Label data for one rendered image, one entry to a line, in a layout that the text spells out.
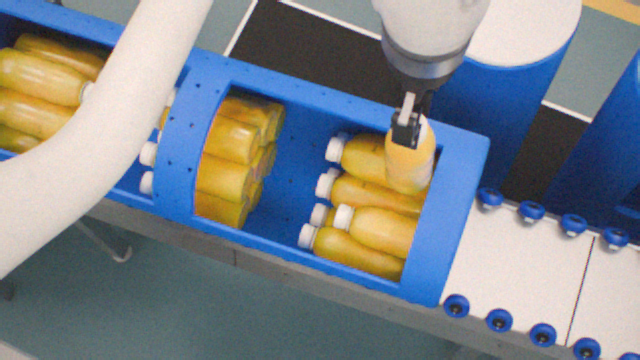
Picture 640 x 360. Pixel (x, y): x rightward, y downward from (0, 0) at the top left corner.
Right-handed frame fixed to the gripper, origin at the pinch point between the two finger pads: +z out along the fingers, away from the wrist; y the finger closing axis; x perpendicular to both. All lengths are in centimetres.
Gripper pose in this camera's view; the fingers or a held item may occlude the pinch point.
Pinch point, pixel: (412, 118)
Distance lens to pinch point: 109.2
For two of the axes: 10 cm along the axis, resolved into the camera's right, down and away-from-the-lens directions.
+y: 3.4, -9.0, 2.8
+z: 0.4, 3.1, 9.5
